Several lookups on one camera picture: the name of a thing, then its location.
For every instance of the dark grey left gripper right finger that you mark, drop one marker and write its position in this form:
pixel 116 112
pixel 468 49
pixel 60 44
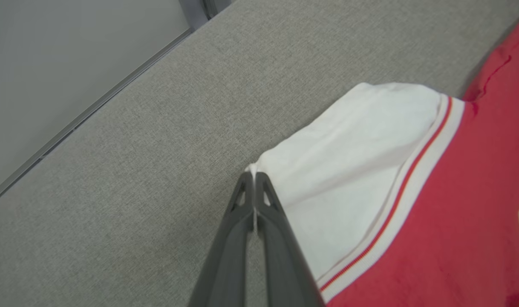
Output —
pixel 281 256

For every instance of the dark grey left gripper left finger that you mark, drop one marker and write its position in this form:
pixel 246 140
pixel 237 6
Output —
pixel 225 256

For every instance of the red basketball jersey white trim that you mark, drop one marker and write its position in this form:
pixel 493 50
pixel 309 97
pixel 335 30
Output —
pixel 455 192

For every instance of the grey metal partition post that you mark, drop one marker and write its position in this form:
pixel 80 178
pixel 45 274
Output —
pixel 197 10

